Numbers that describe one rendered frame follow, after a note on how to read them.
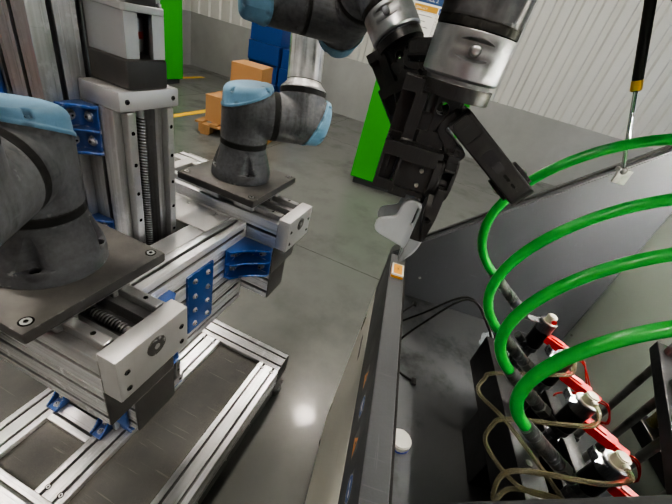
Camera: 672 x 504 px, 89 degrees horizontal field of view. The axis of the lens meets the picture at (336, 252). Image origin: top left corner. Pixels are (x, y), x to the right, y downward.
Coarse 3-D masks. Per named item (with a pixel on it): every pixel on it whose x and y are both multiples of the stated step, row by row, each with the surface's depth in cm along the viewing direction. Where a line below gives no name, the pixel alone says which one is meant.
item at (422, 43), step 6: (414, 42) 49; (420, 42) 48; (426, 42) 48; (408, 48) 50; (414, 48) 49; (420, 48) 49; (426, 48) 48; (408, 54) 50; (414, 54) 49; (420, 54) 49; (426, 54) 49; (414, 60) 51; (420, 60) 51
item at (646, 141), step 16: (608, 144) 44; (624, 144) 44; (640, 144) 43; (656, 144) 43; (560, 160) 47; (576, 160) 46; (528, 176) 49; (544, 176) 47; (496, 208) 51; (480, 240) 54; (480, 256) 56
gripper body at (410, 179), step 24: (408, 72) 35; (408, 96) 35; (432, 96) 34; (456, 96) 31; (480, 96) 32; (408, 120) 35; (432, 120) 35; (384, 144) 35; (408, 144) 35; (432, 144) 36; (456, 144) 35; (384, 168) 37; (408, 168) 36; (432, 168) 35; (456, 168) 35; (408, 192) 38; (432, 192) 36
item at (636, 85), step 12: (648, 0) 60; (648, 12) 60; (648, 24) 61; (648, 36) 62; (648, 48) 62; (636, 60) 64; (636, 72) 64; (636, 84) 65; (636, 96) 66; (624, 156) 71; (624, 168) 72; (612, 180) 74; (624, 180) 73
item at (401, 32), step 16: (400, 32) 48; (416, 32) 49; (384, 48) 50; (400, 48) 50; (384, 64) 51; (400, 64) 51; (416, 64) 50; (384, 80) 53; (400, 80) 50; (384, 96) 51
